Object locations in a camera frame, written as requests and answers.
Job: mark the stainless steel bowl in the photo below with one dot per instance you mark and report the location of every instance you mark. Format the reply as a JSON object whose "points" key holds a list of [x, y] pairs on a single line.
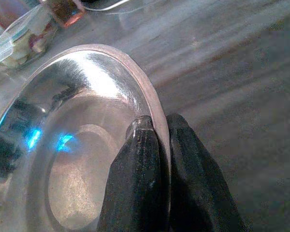
{"points": [[70, 181]]}

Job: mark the clear plastic container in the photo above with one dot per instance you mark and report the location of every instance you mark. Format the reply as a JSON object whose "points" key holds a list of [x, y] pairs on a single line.
{"points": [[19, 41]]}

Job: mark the orange brown box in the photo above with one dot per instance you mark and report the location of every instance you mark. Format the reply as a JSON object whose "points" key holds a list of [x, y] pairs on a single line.
{"points": [[67, 12]]}

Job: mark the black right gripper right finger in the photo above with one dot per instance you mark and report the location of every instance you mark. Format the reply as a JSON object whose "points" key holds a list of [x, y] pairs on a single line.
{"points": [[198, 188]]}

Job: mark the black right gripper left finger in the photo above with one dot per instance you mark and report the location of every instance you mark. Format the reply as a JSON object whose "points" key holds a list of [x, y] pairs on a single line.
{"points": [[137, 181]]}

